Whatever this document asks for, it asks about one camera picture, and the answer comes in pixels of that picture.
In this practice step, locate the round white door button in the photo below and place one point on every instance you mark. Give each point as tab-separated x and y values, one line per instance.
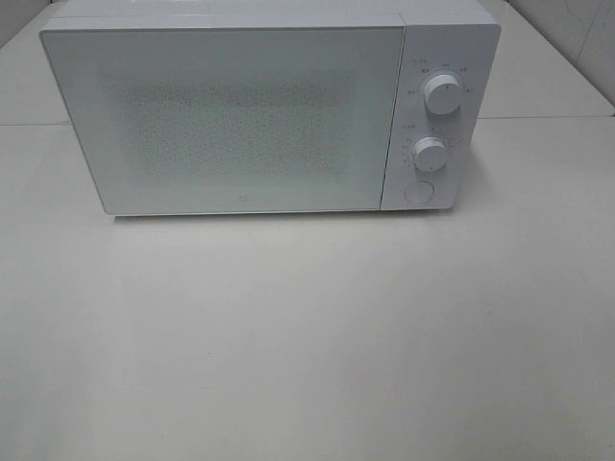
419	193

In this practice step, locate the white microwave knob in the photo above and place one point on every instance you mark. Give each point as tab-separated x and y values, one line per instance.
429	154
442	93

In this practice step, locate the white microwave door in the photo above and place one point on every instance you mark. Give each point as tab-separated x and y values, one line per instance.
230	121

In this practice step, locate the white microwave oven body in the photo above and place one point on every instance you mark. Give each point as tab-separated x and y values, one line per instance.
456	36

